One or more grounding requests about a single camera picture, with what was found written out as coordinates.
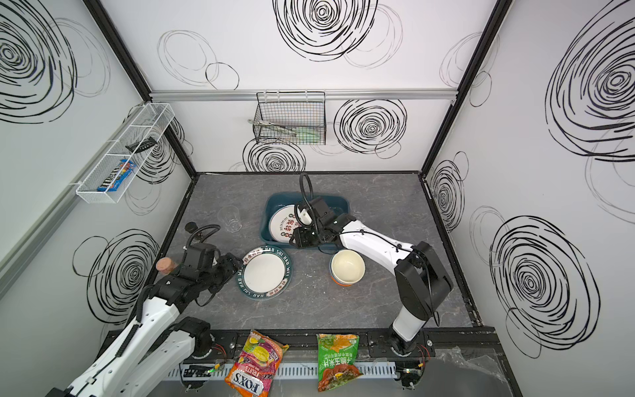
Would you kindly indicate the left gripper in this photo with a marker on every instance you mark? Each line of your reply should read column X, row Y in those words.
column 231, row 265

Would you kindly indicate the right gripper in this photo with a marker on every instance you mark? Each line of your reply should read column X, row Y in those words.
column 303, row 236

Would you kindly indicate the white plate red characters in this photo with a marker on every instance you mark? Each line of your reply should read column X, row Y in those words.
column 283, row 223

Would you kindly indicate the green rim Hao Shi Wei plate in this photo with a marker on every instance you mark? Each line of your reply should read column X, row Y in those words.
column 266, row 272

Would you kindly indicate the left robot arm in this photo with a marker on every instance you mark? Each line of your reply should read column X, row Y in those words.
column 155, row 341

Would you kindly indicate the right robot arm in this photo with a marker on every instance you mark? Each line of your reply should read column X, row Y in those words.
column 422, row 281

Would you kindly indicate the teal plastic bin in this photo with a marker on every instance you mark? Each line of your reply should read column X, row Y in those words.
column 337, row 203

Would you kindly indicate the pink capped bottle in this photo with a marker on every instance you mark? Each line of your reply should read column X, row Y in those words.
column 165, row 265

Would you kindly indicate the stacked bowls cream inside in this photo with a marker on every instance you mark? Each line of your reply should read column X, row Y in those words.
column 347, row 268

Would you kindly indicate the small dark spice bottle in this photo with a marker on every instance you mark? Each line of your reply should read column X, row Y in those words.
column 191, row 227

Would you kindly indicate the clear drinking glass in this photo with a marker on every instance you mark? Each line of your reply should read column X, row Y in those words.
column 230, row 217

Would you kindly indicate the green item in basket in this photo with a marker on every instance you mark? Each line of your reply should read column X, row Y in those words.
column 307, row 134

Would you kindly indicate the Fox's fruits candy bag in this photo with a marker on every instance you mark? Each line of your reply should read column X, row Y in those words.
column 253, row 372

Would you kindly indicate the green snack bag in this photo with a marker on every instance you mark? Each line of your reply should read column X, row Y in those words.
column 337, row 354

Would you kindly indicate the blue M&M's candy bag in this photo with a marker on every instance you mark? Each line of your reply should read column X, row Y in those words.
column 121, row 171

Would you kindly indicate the black remote in shelf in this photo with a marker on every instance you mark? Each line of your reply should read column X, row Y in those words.
column 141, row 146

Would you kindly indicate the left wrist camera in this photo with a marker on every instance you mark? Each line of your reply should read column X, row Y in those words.
column 200, row 256

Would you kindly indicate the black wire basket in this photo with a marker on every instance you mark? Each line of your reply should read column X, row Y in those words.
column 278, row 111

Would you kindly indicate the white wire shelf basket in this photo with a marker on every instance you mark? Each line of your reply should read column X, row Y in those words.
column 153, row 166

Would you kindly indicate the white slotted cable duct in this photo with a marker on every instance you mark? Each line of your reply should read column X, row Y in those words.
column 286, row 371

